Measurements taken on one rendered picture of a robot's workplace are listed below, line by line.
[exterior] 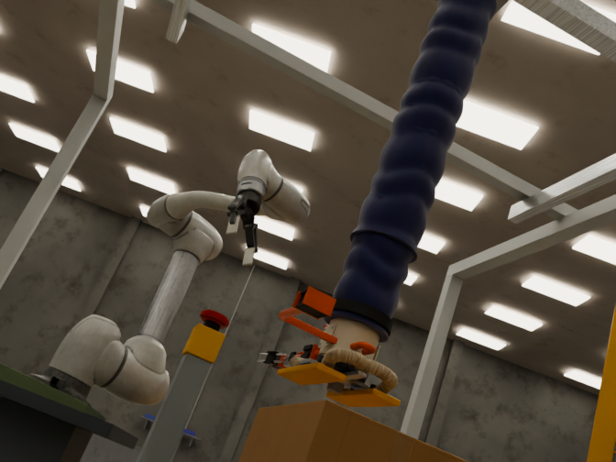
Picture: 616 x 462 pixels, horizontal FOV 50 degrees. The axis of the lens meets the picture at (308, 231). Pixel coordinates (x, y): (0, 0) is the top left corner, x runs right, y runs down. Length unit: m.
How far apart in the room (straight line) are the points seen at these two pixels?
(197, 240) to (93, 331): 0.56
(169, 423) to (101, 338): 0.82
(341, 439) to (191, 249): 1.24
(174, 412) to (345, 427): 0.37
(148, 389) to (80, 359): 0.26
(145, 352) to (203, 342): 0.86
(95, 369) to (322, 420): 0.97
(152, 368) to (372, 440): 1.02
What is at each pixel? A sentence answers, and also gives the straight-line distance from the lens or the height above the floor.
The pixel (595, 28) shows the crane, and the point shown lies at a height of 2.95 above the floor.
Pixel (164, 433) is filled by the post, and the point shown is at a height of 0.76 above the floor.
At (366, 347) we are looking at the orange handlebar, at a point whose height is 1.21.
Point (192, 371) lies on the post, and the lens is 1.50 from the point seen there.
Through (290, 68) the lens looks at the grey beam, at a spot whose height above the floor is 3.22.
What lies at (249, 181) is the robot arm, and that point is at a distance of 2.06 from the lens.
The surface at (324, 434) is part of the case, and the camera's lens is 1.51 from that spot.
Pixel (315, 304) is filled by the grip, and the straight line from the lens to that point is 1.76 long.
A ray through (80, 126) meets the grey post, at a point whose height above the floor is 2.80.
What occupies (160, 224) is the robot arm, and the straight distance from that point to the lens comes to 2.57.
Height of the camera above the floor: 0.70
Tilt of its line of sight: 22 degrees up
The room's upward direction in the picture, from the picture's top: 22 degrees clockwise
